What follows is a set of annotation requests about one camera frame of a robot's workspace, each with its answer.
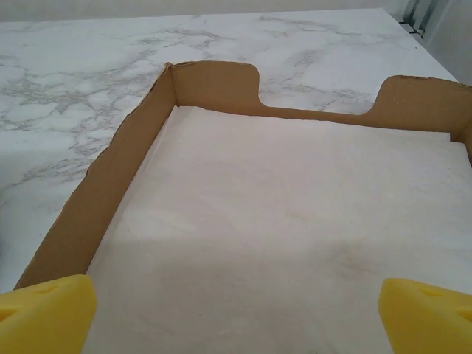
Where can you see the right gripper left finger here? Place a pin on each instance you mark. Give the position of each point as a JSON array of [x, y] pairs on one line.
[[44, 317]]

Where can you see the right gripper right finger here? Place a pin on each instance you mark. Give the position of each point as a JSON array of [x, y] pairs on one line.
[[427, 321]]

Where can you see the brown cardboard tray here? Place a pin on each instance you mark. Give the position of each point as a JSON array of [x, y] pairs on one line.
[[110, 191]]

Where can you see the aluminium frame post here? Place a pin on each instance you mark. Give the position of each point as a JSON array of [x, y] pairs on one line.
[[429, 11]]

